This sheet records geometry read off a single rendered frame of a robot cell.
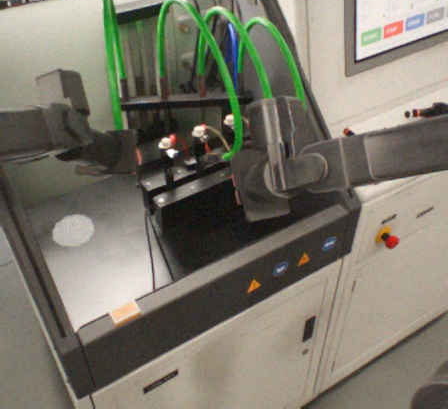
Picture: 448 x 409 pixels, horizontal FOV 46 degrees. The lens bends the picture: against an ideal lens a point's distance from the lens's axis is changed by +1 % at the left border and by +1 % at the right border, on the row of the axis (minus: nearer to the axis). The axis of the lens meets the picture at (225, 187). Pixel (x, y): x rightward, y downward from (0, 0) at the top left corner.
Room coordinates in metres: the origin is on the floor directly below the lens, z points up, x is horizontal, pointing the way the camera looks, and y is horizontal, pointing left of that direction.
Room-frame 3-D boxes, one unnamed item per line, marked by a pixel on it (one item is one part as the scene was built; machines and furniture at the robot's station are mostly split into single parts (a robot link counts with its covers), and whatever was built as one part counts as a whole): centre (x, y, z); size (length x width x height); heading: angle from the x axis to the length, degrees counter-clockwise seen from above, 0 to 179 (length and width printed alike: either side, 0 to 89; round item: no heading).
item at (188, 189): (0.94, 0.02, 0.91); 0.34 x 0.10 x 0.15; 122
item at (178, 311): (0.68, 0.00, 0.87); 0.62 x 0.04 x 0.16; 122
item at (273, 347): (0.66, -0.01, 0.45); 0.65 x 0.02 x 0.68; 122
